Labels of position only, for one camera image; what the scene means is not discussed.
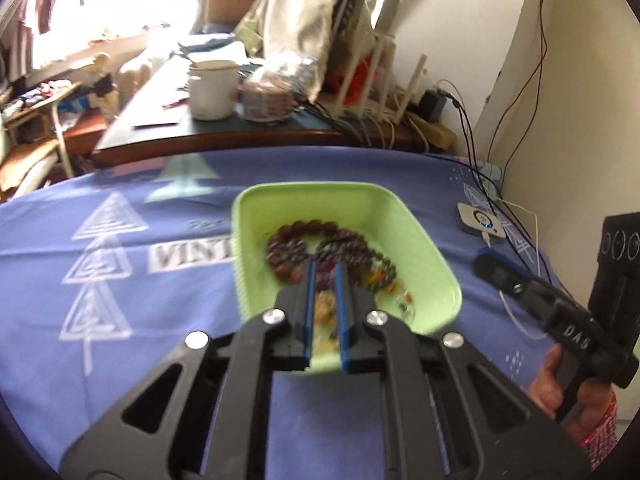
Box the gold chain bracelet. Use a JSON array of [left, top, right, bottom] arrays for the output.
[[314, 290, 342, 356]]

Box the person's right forearm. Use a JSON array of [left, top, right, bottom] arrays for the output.
[[580, 395, 621, 471]]

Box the person's right hand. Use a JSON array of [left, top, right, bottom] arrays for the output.
[[527, 345, 618, 443]]

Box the cardboard box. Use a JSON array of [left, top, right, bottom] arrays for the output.
[[202, 0, 261, 23]]

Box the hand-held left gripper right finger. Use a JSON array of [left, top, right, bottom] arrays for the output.
[[334, 261, 591, 480]]

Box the hanging grey cloth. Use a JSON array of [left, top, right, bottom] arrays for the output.
[[240, 0, 362, 102]]

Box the small wooden side table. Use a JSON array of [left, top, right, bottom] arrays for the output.
[[0, 82, 83, 181]]

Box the white wifi router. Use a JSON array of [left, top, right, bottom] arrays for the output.
[[320, 30, 431, 126]]

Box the blue printed tablecloth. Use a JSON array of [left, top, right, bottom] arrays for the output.
[[0, 147, 591, 480]]

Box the dark wooden desk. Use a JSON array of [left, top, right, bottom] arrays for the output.
[[92, 52, 416, 168]]

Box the black cable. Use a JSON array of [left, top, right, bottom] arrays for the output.
[[440, 80, 551, 281]]

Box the beige power strip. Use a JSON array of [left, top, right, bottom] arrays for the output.
[[407, 112, 457, 151]]

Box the black power adapter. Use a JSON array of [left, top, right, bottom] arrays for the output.
[[417, 89, 448, 121]]

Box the brown bead necklace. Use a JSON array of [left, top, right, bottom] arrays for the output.
[[265, 220, 398, 293]]

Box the colourful bead bracelet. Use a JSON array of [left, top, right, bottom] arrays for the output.
[[365, 267, 401, 293]]

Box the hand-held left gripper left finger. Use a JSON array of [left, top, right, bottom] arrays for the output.
[[60, 260, 317, 480]]

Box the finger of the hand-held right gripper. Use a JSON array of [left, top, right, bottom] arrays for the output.
[[472, 247, 556, 321]]

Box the white enamel mug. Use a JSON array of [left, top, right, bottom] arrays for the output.
[[187, 60, 240, 121]]

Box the white charging device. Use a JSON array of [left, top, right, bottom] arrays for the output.
[[456, 202, 507, 242]]

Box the green plastic basin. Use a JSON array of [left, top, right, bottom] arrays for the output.
[[231, 182, 463, 376]]

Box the red cable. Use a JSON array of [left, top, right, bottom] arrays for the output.
[[487, 0, 551, 196]]

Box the white cable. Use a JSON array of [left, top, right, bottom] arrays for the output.
[[480, 195, 548, 341]]

